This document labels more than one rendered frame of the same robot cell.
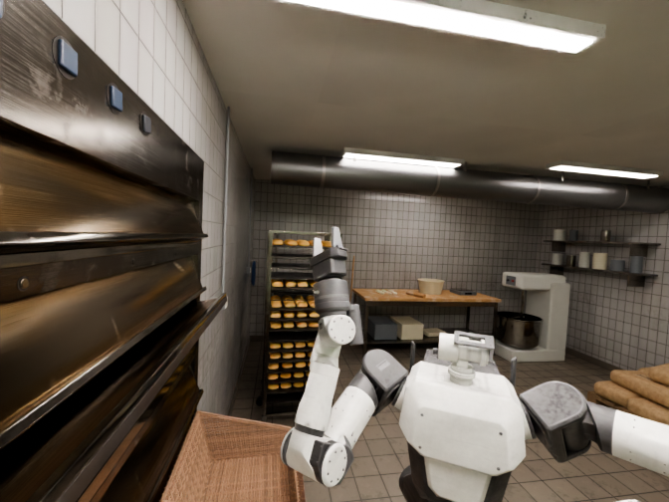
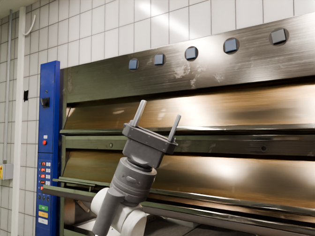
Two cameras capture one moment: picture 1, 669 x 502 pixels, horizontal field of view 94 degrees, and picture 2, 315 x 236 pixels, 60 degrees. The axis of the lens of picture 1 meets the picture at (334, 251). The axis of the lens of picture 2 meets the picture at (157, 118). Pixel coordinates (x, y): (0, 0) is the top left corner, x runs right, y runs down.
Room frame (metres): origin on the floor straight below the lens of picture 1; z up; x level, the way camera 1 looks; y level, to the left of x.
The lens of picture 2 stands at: (1.26, -0.40, 1.69)
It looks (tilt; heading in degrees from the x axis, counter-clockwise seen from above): 4 degrees up; 135
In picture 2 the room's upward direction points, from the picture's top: straight up
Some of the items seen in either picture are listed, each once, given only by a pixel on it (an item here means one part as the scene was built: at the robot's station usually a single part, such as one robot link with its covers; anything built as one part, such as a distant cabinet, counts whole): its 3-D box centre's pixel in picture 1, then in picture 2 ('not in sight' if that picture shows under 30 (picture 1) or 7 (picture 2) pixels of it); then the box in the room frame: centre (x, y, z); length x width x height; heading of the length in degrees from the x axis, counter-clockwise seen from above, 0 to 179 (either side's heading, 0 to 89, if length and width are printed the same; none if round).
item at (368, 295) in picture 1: (422, 321); not in sight; (5.04, -1.48, 0.45); 2.20 x 0.80 x 0.90; 100
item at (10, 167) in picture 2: not in sight; (4, 171); (-0.81, 0.20, 1.46); 0.10 x 0.07 x 0.10; 10
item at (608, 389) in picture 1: (629, 391); not in sight; (3.33, -3.27, 0.22); 0.62 x 0.36 x 0.15; 106
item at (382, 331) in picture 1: (380, 327); not in sight; (4.91, -0.79, 0.35); 0.50 x 0.36 x 0.24; 10
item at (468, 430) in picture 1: (457, 420); not in sight; (0.82, -0.35, 1.27); 0.34 x 0.30 x 0.36; 69
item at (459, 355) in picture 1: (460, 354); not in sight; (0.77, -0.32, 1.47); 0.10 x 0.07 x 0.09; 69
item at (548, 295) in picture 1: (528, 314); not in sight; (4.93, -3.12, 0.66); 1.00 x 0.66 x 1.32; 100
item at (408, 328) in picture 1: (405, 327); not in sight; (4.99, -1.21, 0.35); 0.50 x 0.36 x 0.24; 12
